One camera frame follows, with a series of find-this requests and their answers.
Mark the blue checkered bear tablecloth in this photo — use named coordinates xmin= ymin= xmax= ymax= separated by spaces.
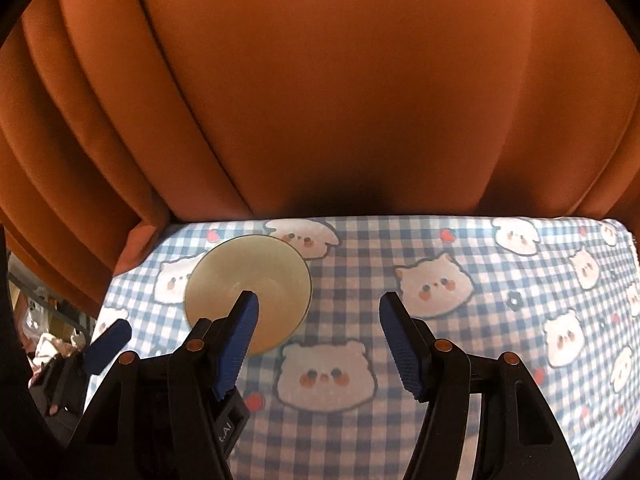
xmin=96 ymin=216 xmax=639 ymax=479

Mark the orange curtain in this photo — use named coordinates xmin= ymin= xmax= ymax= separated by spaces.
xmin=1 ymin=0 xmax=639 ymax=314

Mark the pile of clothes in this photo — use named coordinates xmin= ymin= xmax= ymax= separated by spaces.
xmin=30 ymin=330 xmax=86 ymax=372

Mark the blue patterned white bowl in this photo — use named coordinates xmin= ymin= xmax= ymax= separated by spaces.
xmin=184 ymin=234 xmax=312 ymax=356

